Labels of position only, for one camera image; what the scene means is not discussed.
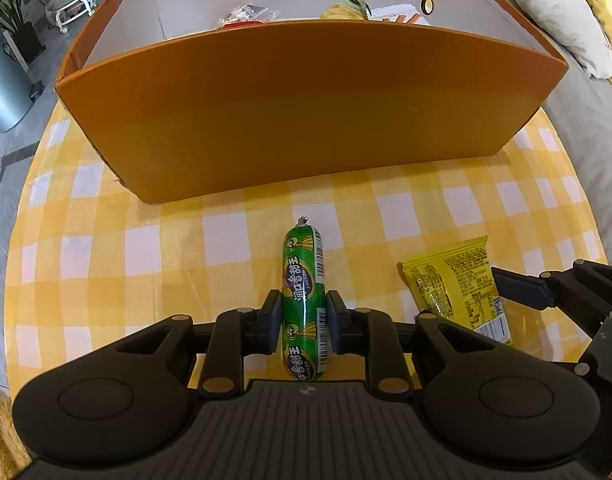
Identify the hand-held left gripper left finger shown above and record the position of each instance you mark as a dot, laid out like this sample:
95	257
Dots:
272	321

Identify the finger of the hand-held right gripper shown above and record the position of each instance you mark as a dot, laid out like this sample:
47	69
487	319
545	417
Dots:
523	287

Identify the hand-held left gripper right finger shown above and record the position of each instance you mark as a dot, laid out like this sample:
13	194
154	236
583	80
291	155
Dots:
336	322

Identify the green sausage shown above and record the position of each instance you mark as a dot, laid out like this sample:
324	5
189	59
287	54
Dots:
303	280

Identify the yellow snack packet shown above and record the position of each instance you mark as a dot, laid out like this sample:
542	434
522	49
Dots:
450	280

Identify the orange cardboard box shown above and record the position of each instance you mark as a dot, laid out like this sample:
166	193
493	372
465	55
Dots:
311	110

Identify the clear packet of yellow chips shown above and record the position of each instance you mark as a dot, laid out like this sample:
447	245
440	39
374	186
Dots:
343	7

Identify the yellow checked tablecloth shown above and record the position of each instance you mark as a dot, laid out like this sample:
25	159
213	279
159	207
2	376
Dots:
186	230

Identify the beige sofa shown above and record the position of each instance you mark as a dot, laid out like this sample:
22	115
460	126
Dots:
585	160

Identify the grey pillow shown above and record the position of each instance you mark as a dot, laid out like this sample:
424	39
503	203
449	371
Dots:
550	10

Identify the yellow pillow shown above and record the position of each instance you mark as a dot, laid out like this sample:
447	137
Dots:
605	15

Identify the orange fuzzy cushion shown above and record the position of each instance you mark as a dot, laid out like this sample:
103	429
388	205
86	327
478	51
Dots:
3	430

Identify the white snack packet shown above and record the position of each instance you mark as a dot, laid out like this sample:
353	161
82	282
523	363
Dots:
395	14

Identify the clear wrapped snack packet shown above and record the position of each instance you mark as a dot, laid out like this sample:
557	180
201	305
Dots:
246	14

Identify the grey trash bin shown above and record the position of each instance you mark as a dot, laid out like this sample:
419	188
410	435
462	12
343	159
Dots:
3	85

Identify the white rolling stool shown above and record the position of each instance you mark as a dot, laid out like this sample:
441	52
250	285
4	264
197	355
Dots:
68	7

